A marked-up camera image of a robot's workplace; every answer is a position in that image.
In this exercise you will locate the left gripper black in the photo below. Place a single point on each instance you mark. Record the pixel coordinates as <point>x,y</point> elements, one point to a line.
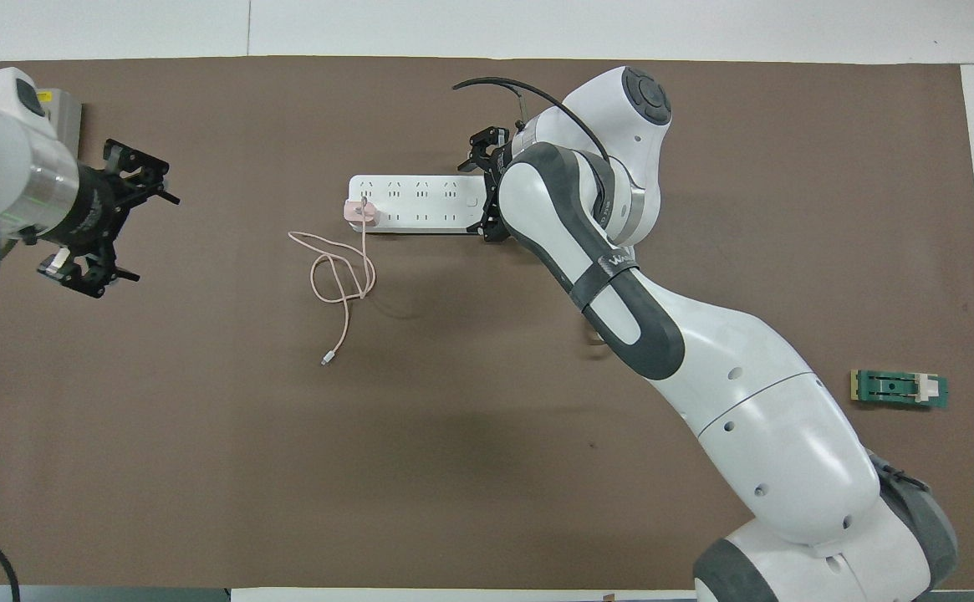
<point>94,205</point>

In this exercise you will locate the grey push-button switch box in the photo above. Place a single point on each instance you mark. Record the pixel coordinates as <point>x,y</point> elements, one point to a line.
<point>68,117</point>

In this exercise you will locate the pink charger adapter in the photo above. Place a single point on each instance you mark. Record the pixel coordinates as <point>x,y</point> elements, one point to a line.
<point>361,213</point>

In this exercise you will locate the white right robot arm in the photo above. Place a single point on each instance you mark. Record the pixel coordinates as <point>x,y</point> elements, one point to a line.
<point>754,401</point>

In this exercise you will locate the brown table mat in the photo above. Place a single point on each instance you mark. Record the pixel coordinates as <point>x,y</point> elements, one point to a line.
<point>369,468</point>

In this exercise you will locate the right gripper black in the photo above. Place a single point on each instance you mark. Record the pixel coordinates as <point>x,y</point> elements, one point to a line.
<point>503,157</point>

